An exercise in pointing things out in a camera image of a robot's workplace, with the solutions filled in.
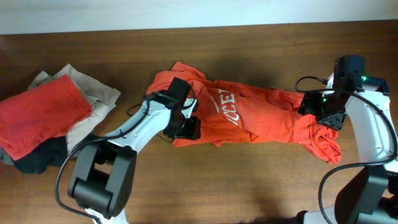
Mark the orange t-shirt with white print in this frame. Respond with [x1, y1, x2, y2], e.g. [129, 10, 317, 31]
[146, 62, 342, 164]

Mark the folded red shirt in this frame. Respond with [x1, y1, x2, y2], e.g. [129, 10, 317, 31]
[1, 75, 92, 161]

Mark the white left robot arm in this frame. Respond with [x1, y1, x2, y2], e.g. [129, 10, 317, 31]
[68, 78, 201, 223]

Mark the folded beige garment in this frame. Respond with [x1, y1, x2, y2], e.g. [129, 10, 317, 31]
[27, 63, 121, 156]

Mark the folded black garment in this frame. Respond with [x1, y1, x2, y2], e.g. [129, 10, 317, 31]
[13, 136, 68, 174]

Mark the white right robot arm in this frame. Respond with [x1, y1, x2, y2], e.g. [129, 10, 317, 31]
[296, 55, 397, 224]

